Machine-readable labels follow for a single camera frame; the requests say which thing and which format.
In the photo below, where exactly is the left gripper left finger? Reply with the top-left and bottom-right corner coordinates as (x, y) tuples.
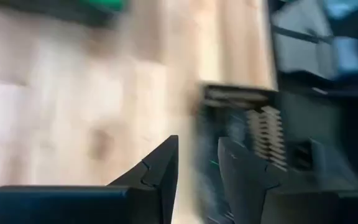
(107, 135), (180, 224)

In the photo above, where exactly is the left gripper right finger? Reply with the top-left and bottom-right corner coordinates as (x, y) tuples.
(218, 136), (281, 224)

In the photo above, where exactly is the small green bottle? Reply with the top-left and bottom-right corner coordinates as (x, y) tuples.
(79, 0), (127, 13)

